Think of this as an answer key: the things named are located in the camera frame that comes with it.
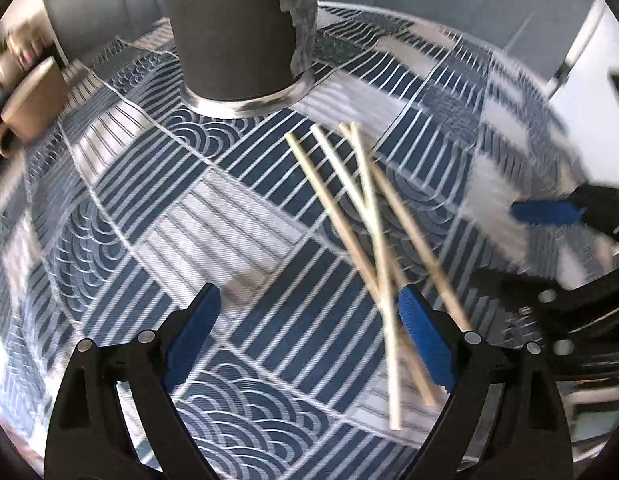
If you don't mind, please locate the beige ceramic mug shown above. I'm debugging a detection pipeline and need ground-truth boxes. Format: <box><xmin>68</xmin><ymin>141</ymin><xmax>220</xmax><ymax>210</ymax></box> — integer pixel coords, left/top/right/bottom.
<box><xmin>0</xmin><ymin>56</ymin><xmax>68</xmax><ymax>159</ymax></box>

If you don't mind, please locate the wooden chopstick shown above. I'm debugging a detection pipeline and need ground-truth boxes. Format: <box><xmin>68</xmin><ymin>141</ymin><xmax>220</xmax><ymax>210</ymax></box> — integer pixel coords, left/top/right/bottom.
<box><xmin>337</xmin><ymin>121</ymin><xmax>473</xmax><ymax>334</ymax></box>
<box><xmin>311</xmin><ymin>124</ymin><xmax>408</xmax><ymax>300</ymax></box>
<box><xmin>284</xmin><ymin>126</ymin><xmax>437</xmax><ymax>427</ymax></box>

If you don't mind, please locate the blue patterned tablecloth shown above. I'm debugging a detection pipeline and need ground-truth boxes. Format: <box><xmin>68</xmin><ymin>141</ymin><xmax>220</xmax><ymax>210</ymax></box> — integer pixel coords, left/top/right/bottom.
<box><xmin>0</xmin><ymin>1</ymin><xmax>611</xmax><ymax>480</ymax></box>

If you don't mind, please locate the black cylindrical utensil holder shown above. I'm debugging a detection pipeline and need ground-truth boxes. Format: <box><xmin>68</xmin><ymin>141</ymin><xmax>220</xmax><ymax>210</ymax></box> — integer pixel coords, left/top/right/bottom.
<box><xmin>166</xmin><ymin>0</ymin><xmax>318</xmax><ymax>119</ymax></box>

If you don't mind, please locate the wooden chopstick crossing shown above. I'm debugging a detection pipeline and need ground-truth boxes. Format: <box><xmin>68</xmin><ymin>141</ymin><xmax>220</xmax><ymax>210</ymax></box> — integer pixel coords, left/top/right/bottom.
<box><xmin>349</xmin><ymin>122</ymin><xmax>402</xmax><ymax>431</ymax></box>

